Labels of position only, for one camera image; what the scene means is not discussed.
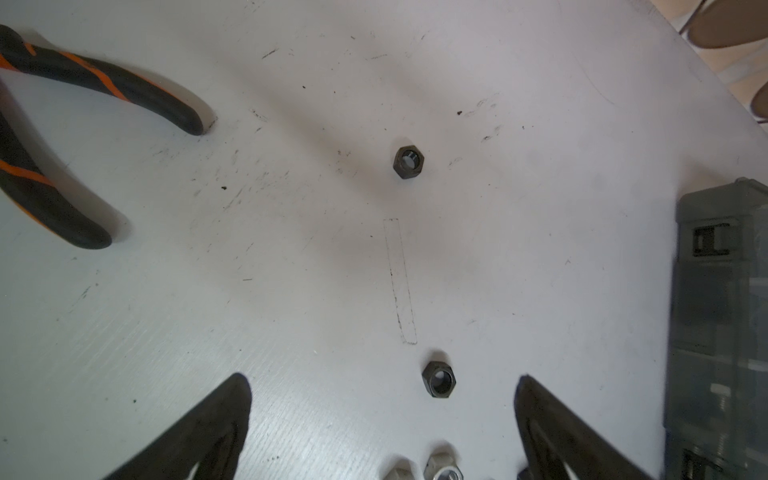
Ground silver nut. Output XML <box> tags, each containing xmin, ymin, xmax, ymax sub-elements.
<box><xmin>423</xmin><ymin>452</ymin><xmax>464</xmax><ymax>480</ymax></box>
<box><xmin>382</xmin><ymin>467</ymin><xmax>415</xmax><ymax>480</ymax></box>

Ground silver nut bottom left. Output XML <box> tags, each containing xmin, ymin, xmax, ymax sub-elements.
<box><xmin>382</xmin><ymin>467</ymin><xmax>415</xmax><ymax>480</ymax></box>

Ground black nut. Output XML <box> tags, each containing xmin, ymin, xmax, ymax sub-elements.
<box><xmin>422</xmin><ymin>361</ymin><xmax>456</xmax><ymax>398</ymax></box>
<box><xmin>393</xmin><ymin>145</ymin><xmax>424</xmax><ymax>179</ymax></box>

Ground grey compartment organizer box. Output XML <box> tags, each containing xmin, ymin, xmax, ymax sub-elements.
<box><xmin>663</xmin><ymin>178</ymin><xmax>767</xmax><ymax>479</ymax></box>

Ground black nut left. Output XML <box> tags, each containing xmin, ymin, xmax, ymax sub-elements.
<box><xmin>393</xmin><ymin>145</ymin><xmax>424</xmax><ymax>179</ymax></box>

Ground orange black pliers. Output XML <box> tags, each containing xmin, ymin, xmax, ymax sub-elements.
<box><xmin>0</xmin><ymin>23</ymin><xmax>206</xmax><ymax>251</ymax></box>

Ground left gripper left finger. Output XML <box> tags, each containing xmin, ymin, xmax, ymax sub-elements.
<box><xmin>107</xmin><ymin>373</ymin><xmax>252</xmax><ymax>479</ymax></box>

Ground black nut center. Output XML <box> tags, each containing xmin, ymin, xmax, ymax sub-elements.
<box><xmin>422</xmin><ymin>361</ymin><xmax>456</xmax><ymax>398</ymax></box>

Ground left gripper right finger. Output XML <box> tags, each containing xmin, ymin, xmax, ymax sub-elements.
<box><xmin>514</xmin><ymin>375</ymin><xmax>649</xmax><ymax>479</ymax></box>

